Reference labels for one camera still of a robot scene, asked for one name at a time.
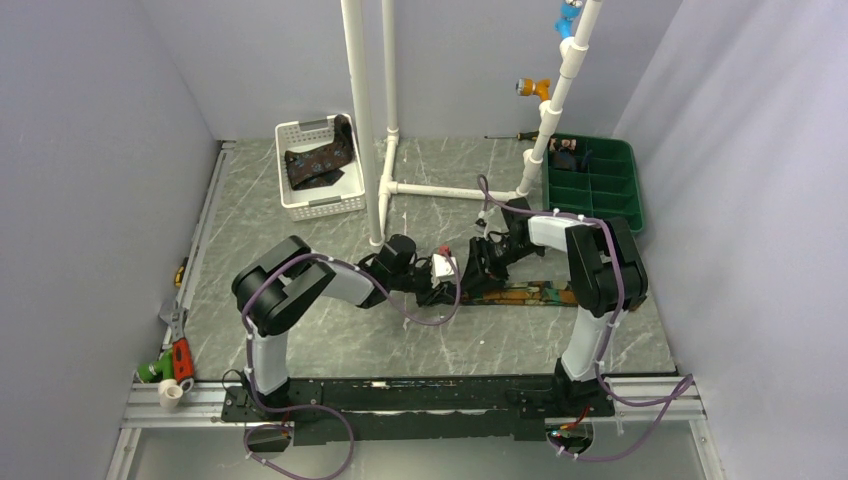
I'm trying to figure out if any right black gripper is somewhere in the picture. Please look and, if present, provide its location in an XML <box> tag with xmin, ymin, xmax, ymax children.
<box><xmin>460</xmin><ymin>236</ymin><xmax>542</xmax><ymax>295</ymax></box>

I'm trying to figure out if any colourful patterned tie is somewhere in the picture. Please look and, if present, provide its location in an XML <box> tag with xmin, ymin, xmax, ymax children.
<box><xmin>459</xmin><ymin>280</ymin><xmax>579</xmax><ymax>308</ymax></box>

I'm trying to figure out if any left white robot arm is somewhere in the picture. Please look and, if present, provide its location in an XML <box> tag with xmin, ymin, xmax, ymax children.
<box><xmin>231</xmin><ymin>234</ymin><xmax>462</xmax><ymax>420</ymax></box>

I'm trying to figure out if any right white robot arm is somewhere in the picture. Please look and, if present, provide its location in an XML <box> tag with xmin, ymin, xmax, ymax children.
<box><xmin>460</xmin><ymin>199</ymin><xmax>648</xmax><ymax>415</ymax></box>

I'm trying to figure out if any white perforated plastic basket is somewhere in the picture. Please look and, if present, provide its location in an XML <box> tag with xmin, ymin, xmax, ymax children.
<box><xmin>274</xmin><ymin>113</ymin><xmax>366</xmax><ymax>221</ymax></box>

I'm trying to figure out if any rolled dark tie in tray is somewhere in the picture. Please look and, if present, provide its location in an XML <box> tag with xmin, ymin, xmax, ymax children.
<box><xmin>548</xmin><ymin>138</ymin><xmax>585</xmax><ymax>172</ymax></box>

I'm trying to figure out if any black yellow screwdriver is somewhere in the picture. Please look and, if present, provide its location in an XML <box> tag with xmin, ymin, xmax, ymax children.
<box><xmin>485</xmin><ymin>131</ymin><xmax>539</xmax><ymax>141</ymax></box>

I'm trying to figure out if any green compartment tray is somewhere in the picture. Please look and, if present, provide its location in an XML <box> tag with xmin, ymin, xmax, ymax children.
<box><xmin>542</xmin><ymin>133</ymin><xmax>644</xmax><ymax>234</ymax></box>

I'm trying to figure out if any dark brown patterned tie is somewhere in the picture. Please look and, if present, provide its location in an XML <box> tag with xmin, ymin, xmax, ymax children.
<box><xmin>284</xmin><ymin>114</ymin><xmax>354</xmax><ymax>191</ymax></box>

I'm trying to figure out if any orange nozzle fitting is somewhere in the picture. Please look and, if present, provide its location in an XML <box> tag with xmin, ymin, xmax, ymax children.
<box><xmin>515</xmin><ymin>78</ymin><xmax>551</xmax><ymax>102</ymax></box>

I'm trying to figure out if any yellow black tape measure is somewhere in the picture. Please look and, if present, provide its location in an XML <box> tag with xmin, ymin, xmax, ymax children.
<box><xmin>174</xmin><ymin>263</ymin><xmax>186</xmax><ymax>288</ymax></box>

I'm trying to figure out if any red grey pipe wrench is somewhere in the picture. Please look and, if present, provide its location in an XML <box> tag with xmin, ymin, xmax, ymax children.
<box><xmin>159</xmin><ymin>299</ymin><xmax>195</xmax><ymax>392</ymax></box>

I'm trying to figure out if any green pipe fitting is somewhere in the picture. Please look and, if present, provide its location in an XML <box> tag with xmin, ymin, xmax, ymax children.
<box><xmin>135</xmin><ymin>349</ymin><xmax>175</xmax><ymax>383</ymax></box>

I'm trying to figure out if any blue nozzle fitting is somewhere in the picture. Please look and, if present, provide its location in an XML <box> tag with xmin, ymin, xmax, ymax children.
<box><xmin>555</xmin><ymin>0</ymin><xmax>584</xmax><ymax>39</ymax></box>

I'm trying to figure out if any white pipe coupling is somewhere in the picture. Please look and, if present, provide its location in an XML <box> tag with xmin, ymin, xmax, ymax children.
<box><xmin>157</xmin><ymin>378</ymin><xmax>184</xmax><ymax>411</ymax></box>

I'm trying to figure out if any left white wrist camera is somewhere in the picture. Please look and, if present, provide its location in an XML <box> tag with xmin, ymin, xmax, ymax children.
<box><xmin>431</xmin><ymin>245</ymin><xmax>459</xmax><ymax>287</ymax></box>

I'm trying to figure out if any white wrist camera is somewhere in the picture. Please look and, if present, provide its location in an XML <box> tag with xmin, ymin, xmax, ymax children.
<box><xmin>475</xmin><ymin>209</ymin><xmax>495</xmax><ymax>237</ymax></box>
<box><xmin>431</xmin><ymin>245</ymin><xmax>459</xmax><ymax>287</ymax></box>

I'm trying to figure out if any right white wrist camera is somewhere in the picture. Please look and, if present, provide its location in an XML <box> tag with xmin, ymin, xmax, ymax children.
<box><xmin>475</xmin><ymin>209</ymin><xmax>495</xmax><ymax>237</ymax></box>

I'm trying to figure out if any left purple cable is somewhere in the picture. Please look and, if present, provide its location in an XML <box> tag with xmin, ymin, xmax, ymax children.
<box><xmin>239</xmin><ymin>250</ymin><xmax>464</xmax><ymax>480</ymax></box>

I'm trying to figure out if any purple cable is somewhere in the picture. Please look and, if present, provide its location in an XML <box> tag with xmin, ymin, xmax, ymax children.
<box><xmin>239</xmin><ymin>250</ymin><xmax>464</xmax><ymax>480</ymax></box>
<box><xmin>476</xmin><ymin>174</ymin><xmax>696</xmax><ymax>464</ymax></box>

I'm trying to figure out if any white PVC pipe frame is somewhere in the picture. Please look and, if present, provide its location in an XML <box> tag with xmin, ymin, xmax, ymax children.
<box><xmin>340</xmin><ymin>0</ymin><xmax>605</xmax><ymax>255</ymax></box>

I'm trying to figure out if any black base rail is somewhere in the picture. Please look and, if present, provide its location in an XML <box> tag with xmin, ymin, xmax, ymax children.
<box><xmin>221</xmin><ymin>374</ymin><xmax>615</xmax><ymax>446</ymax></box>

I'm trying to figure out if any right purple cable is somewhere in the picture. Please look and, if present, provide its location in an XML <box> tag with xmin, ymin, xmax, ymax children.
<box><xmin>476</xmin><ymin>174</ymin><xmax>696</xmax><ymax>464</ymax></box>

